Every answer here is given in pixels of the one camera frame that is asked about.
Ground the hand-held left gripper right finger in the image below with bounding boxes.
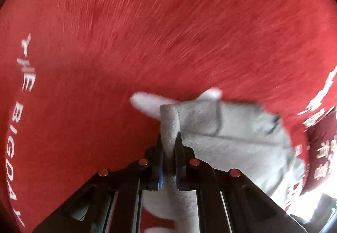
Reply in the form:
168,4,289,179
174,132,307,233

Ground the red printed blanket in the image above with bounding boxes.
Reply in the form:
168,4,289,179
0,0,337,233

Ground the grey fleece garment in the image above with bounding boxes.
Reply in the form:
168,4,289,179
142,99,307,223

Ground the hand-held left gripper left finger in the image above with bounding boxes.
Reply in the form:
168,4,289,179
32,133,165,233

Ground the dark red printed cloth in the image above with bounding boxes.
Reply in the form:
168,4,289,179
306,110,337,194

